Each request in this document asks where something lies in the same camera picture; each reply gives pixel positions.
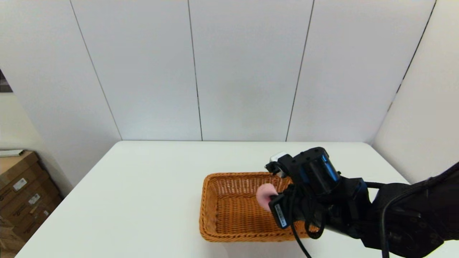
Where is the pink round doughnut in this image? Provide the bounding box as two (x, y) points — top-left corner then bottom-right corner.
(256, 183), (279, 212)

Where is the orange woven wicker basket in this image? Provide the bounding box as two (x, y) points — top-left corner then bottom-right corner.
(199, 172), (320, 243)

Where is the cardboard box with white label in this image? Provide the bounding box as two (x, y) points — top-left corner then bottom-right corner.
(0, 183), (64, 220)
(0, 151), (51, 196)

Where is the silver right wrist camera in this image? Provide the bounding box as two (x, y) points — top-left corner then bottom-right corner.
(265, 152), (289, 178)

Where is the dark wall frame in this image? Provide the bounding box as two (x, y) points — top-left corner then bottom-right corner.
(0, 69), (14, 93)

